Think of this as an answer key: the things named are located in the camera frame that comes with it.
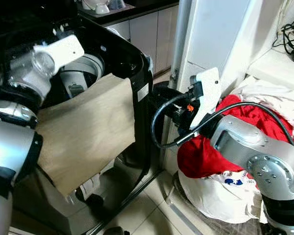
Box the white garment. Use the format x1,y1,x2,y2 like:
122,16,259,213
232,75,294,143

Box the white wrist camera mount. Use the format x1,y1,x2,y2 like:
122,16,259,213
33,34,85,75
189,67,221,131

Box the white kitchen cabinet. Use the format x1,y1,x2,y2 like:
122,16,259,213
80,4,180,75

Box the white printed laundry bag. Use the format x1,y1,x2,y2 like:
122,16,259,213
177,169,266,225

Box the white kettle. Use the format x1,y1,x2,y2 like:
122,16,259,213
81,0,111,15

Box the beige cloth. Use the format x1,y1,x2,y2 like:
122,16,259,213
35,73,137,198

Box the black top-load washing machine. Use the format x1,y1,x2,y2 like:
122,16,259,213
0,0,155,235

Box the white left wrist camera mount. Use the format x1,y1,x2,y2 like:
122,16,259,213
33,34,85,75

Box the red garment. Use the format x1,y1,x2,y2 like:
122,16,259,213
177,94,294,180

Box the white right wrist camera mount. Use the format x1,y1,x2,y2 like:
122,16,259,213
189,67,221,131

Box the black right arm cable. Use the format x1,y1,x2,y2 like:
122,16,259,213
150,92,294,149

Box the black tangled power cables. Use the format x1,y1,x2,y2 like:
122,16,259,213
271,12,294,55

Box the grey vertical pipe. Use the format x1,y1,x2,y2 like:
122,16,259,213
169,0,193,80

